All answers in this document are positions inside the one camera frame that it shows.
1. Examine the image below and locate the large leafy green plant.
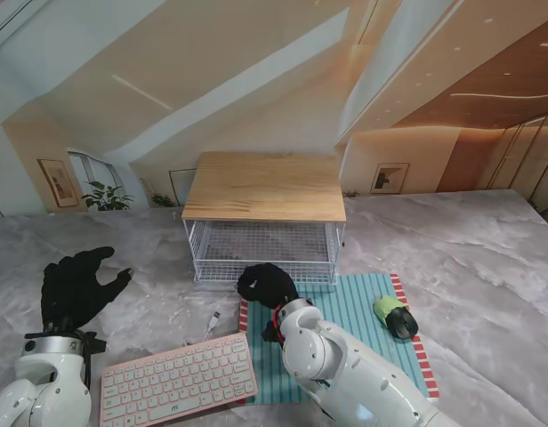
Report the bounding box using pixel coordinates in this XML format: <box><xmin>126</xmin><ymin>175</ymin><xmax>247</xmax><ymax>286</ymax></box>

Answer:
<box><xmin>81</xmin><ymin>180</ymin><xmax>136</xmax><ymax>213</ymax></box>

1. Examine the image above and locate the white wire drawer basket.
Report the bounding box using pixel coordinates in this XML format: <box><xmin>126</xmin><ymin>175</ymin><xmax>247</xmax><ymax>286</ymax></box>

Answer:
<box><xmin>192</xmin><ymin>221</ymin><xmax>338</xmax><ymax>284</ymax></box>

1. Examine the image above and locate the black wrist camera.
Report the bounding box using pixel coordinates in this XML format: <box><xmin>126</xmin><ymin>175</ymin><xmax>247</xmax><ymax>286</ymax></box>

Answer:
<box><xmin>82</xmin><ymin>331</ymin><xmax>108</xmax><ymax>356</ymax></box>
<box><xmin>261</xmin><ymin>319</ymin><xmax>282</xmax><ymax>344</ymax></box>

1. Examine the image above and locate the black green computer mouse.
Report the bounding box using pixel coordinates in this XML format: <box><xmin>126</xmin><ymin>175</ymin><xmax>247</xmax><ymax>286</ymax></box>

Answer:
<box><xmin>374</xmin><ymin>295</ymin><xmax>420</xmax><ymax>342</ymax></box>

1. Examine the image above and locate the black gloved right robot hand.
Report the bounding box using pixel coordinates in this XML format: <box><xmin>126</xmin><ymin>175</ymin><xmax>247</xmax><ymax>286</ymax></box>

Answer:
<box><xmin>237</xmin><ymin>262</ymin><xmax>300</xmax><ymax>310</ymax></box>

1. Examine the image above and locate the red right wrist cable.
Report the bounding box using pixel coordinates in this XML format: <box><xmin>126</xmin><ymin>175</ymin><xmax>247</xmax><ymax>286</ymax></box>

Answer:
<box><xmin>272</xmin><ymin>302</ymin><xmax>287</xmax><ymax>347</ymax></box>

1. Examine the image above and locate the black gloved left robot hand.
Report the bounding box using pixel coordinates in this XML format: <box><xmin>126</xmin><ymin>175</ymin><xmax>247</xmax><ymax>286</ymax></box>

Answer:
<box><xmin>40</xmin><ymin>246</ymin><xmax>135</xmax><ymax>334</ymax></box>

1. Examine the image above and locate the wooden top wire organizer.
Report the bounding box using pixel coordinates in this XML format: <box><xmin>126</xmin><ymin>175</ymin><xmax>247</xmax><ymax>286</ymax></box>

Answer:
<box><xmin>181</xmin><ymin>151</ymin><xmax>348</xmax><ymax>285</ymax></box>

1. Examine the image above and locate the pink white keyboard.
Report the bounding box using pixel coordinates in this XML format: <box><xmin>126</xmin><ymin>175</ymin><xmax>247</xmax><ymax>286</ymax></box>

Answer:
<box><xmin>99</xmin><ymin>332</ymin><xmax>260</xmax><ymax>427</ymax></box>

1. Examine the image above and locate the white panel brown frame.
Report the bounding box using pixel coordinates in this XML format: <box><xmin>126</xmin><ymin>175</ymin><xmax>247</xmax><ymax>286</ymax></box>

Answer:
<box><xmin>169</xmin><ymin>168</ymin><xmax>198</xmax><ymax>206</ymax></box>

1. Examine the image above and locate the white USB keyboard cable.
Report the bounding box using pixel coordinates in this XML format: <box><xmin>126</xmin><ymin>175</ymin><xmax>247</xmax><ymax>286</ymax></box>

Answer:
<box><xmin>182</xmin><ymin>310</ymin><xmax>223</xmax><ymax>349</ymax></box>

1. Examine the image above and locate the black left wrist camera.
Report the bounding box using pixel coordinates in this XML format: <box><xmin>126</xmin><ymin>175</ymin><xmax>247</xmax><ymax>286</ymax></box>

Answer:
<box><xmin>82</xmin><ymin>331</ymin><xmax>108</xmax><ymax>356</ymax></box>

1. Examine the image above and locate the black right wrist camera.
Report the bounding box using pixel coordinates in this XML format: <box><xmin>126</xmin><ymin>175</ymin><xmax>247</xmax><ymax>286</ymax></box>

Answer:
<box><xmin>261</xmin><ymin>319</ymin><xmax>282</xmax><ymax>344</ymax></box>

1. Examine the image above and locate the framed beige abstract picture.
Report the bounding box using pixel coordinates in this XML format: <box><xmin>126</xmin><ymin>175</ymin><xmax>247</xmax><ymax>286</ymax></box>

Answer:
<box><xmin>36</xmin><ymin>158</ymin><xmax>79</xmax><ymax>208</ymax></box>

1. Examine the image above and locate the framed dark abstract picture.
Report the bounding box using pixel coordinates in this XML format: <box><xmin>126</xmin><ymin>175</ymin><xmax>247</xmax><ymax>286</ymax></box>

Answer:
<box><xmin>372</xmin><ymin>163</ymin><xmax>410</xmax><ymax>195</ymax></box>

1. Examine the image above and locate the teal striped mouse pad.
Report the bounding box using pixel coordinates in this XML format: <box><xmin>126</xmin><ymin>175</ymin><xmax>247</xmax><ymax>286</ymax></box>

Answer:
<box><xmin>238</xmin><ymin>272</ymin><xmax>439</xmax><ymax>405</ymax></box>

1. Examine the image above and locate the small green plant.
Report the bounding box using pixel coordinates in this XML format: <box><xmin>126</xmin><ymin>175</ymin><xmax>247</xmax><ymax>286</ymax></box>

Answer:
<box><xmin>148</xmin><ymin>190</ymin><xmax>175</xmax><ymax>208</ymax></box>

